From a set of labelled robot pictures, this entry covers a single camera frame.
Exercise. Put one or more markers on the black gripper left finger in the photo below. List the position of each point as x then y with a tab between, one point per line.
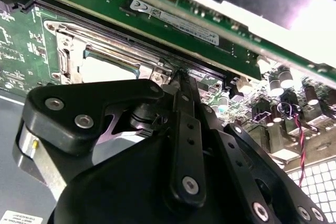
78	98

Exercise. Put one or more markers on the metal socket cover frame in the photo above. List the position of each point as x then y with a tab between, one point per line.
71	58

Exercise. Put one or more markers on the silver-topped CPU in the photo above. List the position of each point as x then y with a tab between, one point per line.
105	72

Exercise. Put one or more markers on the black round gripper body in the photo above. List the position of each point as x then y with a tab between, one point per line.
118	195

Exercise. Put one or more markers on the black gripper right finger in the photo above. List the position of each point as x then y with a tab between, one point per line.
220	140

